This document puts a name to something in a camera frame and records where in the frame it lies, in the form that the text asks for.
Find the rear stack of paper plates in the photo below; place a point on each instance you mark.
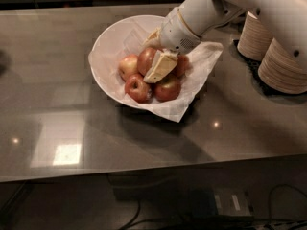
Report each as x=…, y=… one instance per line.
x=255, y=39

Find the black tray mat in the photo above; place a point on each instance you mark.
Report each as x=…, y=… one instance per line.
x=253, y=67

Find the black power box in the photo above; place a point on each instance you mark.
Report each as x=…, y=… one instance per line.
x=229, y=203

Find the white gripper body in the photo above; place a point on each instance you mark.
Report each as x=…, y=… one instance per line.
x=177, y=34

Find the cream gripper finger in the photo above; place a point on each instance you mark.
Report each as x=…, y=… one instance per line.
x=153, y=40
x=163, y=64

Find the white bowl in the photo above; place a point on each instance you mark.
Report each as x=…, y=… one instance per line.
x=126, y=37

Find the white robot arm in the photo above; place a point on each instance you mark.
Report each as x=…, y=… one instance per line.
x=285, y=19

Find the left pale red apple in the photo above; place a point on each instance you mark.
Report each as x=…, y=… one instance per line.
x=128, y=66

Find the white paper liner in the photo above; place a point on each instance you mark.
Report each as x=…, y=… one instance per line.
x=206, y=56

